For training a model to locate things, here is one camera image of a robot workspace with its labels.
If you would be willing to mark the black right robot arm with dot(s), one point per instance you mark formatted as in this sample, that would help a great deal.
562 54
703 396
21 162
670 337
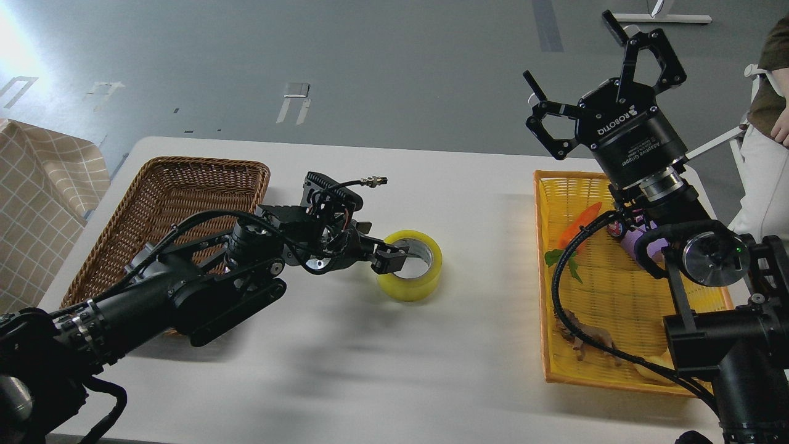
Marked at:
727 338

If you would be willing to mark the yellow tape roll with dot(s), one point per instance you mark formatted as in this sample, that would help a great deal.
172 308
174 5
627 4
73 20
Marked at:
413 284

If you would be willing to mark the orange toy carrot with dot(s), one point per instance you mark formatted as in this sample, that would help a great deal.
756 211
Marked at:
585 218

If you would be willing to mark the brown wicker basket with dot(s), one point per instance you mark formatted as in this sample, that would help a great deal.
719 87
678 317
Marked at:
165 191

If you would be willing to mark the purple can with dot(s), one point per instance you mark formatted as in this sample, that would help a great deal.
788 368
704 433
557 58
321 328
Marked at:
627 240

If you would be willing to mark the yellow plastic basket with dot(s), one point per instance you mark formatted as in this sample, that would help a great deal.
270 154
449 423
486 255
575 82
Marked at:
608 290

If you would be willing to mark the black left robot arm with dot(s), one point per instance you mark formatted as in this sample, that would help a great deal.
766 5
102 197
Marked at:
212 271

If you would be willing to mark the white chair frame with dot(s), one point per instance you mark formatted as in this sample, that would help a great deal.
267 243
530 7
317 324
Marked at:
733 137

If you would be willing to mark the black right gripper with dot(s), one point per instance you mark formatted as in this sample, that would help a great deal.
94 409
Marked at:
629 139

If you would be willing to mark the beige checkered cloth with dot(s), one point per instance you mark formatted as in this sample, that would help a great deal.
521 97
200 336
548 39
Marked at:
49 183

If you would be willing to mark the white table leg base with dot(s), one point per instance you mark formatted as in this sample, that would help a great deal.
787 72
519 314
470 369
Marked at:
660 12

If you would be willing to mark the person in white trousers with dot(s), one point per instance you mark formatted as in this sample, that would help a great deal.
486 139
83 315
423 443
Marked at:
764 207

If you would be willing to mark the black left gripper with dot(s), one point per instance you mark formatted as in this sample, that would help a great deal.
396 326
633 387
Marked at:
336 245

